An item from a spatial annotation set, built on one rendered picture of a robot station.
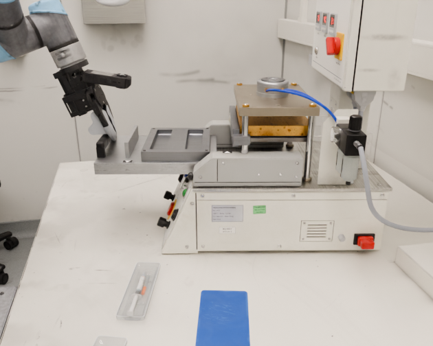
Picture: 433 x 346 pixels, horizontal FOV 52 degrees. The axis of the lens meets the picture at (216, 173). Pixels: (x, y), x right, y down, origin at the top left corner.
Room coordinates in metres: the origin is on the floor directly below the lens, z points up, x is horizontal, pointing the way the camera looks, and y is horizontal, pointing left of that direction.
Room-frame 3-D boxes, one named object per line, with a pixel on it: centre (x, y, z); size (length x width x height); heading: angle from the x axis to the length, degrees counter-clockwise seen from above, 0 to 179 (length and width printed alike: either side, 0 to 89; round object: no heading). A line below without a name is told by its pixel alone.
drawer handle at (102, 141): (1.10, 0.28, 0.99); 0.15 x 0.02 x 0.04; 0
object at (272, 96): (1.08, -0.17, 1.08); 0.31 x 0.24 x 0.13; 0
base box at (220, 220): (1.08, -0.13, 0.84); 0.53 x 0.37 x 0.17; 90
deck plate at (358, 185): (1.10, -0.17, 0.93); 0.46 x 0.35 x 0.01; 90
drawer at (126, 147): (1.10, 0.15, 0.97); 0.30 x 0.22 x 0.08; 90
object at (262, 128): (1.09, -0.14, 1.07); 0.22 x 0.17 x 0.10; 0
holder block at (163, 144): (1.10, 0.10, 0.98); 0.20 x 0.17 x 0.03; 0
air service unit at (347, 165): (0.88, -0.27, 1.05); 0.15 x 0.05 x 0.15; 0
